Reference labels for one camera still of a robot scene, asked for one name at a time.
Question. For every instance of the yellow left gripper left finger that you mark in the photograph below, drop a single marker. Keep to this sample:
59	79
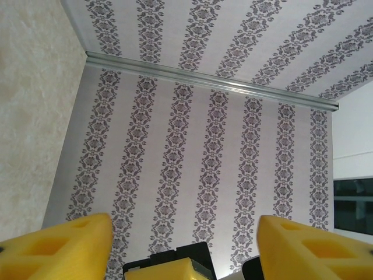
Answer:
58	256

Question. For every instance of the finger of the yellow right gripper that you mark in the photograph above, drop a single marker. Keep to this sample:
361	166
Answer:
163	272

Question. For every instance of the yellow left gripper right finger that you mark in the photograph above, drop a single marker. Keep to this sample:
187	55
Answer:
306	256

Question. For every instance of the dark window pane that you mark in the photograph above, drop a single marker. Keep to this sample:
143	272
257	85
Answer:
354	204

